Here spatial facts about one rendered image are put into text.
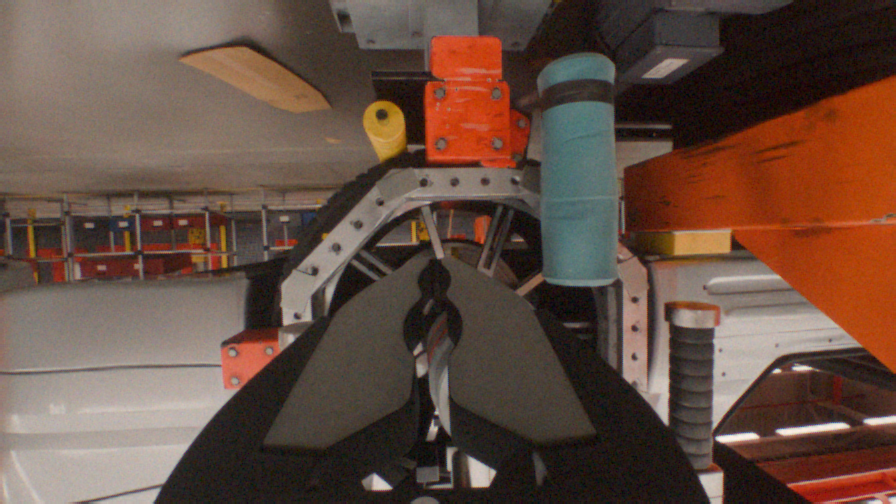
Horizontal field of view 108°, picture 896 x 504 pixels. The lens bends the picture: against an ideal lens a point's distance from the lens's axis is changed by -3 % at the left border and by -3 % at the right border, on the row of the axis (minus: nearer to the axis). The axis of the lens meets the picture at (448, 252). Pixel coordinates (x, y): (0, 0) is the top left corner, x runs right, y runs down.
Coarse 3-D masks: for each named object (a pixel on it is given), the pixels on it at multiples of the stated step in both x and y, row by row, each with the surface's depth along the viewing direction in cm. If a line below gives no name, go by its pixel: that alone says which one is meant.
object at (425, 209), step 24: (408, 216) 69; (432, 216) 60; (504, 216) 61; (528, 216) 61; (432, 240) 60; (504, 240) 61; (528, 240) 79; (360, 264) 59; (384, 264) 59; (480, 264) 61; (336, 288) 58; (528, 288) 62; (552, 288) 80; (576, 288) 67; (600, 288) 61; (432, 312) 60; (552, 312) 82; (576, 312) 69; (600, 312) 61; (600, 336) 61; (432, 408) 80; (432, 432) 61; (408, 456) 60
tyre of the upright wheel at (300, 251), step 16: (400, 160) 57; (416, 160) 57; (528, 160) 59; (368, 176) 57; (336, 192) 57; (352, 192) 56; (368, 192) 56; (320, 208) 57; (336, 208) 56; (352, 208) 56; (320, 224) 56; (336, 224) 56; (304, 240) 56; (320, 240) 56; (288, 256) 57; (304, 256) 56; (288, 272) 56; (272, 320) 57
